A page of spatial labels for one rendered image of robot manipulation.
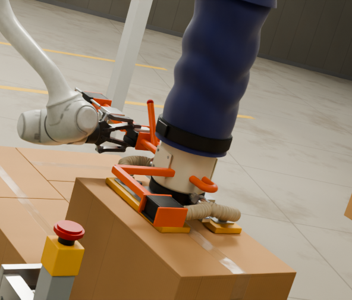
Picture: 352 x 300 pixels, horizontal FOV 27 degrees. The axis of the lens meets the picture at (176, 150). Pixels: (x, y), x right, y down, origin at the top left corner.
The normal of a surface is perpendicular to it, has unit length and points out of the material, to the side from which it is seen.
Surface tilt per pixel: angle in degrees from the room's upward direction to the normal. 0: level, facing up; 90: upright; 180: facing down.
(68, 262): 90
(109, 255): 90
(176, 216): 90
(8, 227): 0
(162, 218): 90
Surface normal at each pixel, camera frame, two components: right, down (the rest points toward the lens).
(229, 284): 0.53, 0.37
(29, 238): 0.28, -0.92
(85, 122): 0.65, 0.05
